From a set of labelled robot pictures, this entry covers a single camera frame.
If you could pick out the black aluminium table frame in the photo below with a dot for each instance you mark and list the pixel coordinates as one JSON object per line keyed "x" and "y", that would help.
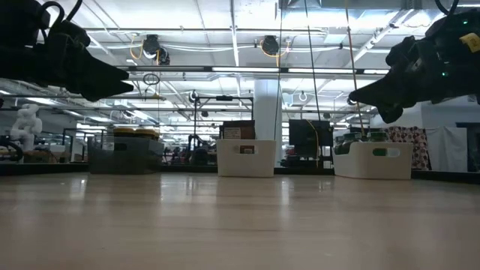
{"x": 187, "y": 168}

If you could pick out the white plastic bin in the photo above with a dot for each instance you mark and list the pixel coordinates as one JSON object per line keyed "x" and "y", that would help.
{"x": 360, "y": 168}
{"x": 228, "y": 165}

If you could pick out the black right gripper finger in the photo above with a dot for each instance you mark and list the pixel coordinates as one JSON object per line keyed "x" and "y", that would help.
{"x": 390, "y": 95}

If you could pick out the dark storage cabinet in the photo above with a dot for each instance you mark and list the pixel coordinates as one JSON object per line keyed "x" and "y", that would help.
{"x": 473, "y": 148}

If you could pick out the white building column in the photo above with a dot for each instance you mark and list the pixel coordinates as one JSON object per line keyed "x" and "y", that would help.
{"x": 267, "y": 108}

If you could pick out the black gantry frame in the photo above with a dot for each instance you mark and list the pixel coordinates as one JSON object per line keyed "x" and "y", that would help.
{"x": 224, "y": 98}

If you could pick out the black distant robot rig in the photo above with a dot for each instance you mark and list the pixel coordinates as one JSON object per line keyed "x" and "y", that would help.
{"x": 200, "y": 155}

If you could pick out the orange and brown spice pouch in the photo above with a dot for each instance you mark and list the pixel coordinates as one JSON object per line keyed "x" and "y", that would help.
{"x": 243, "y": 129}

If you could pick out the yellow-lid black seasoning jar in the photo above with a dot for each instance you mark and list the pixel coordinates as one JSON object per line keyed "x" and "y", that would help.
{"x": 145, "y": 132}
{"x": 123, "y": 131}

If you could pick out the floral patterned cloth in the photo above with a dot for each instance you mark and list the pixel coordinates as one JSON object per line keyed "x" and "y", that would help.
{"x": 416, "y": 138}

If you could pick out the long horizontal light bar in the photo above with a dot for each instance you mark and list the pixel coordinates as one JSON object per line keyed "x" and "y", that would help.
{"x": 243, "y": 69}

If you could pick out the white hanging sheet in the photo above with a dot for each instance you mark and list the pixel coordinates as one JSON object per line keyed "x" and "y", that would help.
{"x": 446, "y": 150}

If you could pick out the black perforated equipment case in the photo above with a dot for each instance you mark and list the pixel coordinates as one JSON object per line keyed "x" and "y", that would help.
{"x": 309, "y": 138}

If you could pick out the grey plastic bin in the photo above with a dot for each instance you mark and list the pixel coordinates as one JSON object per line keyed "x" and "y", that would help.
{"x": 127, "y": 157}

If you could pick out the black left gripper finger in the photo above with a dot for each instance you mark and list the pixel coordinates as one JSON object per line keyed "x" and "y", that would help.
{"x": 86, "y": 80}

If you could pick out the white robot figure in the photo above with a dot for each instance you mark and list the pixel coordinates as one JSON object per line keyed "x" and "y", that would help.
{"x": 26, "y": 125}

